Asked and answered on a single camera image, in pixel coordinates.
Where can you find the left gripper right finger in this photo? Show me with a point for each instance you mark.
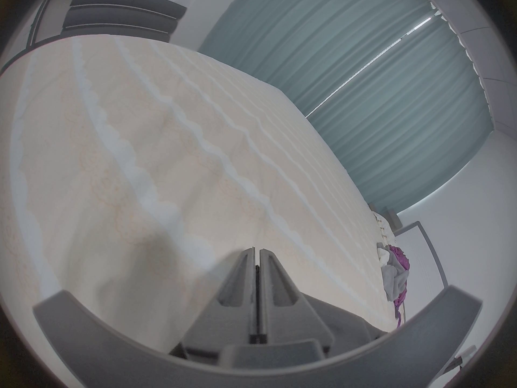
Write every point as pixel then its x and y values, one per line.
pixel 286 321

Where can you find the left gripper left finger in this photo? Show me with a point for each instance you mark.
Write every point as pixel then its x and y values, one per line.
pixel 234 321

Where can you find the black T-shirt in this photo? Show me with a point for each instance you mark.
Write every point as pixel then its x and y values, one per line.
pixel 343 317

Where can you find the bed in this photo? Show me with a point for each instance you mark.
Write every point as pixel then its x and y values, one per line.
pixel 181 156

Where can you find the grey garment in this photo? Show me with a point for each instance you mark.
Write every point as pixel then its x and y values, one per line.
pixel 394 281

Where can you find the purple garment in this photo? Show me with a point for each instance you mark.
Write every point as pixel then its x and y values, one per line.
pixel 400 259

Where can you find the white printed pillow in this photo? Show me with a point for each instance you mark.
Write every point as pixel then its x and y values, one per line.
pixel 383 226

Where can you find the grey bedside table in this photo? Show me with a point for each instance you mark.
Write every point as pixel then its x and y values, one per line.
pixel 389 213

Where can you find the blue-green curtain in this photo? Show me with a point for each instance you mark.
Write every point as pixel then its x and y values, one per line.
pixel 404 127
pixel 315 30

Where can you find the black chest of drawers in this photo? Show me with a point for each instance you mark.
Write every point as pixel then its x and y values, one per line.
pixel 121 14

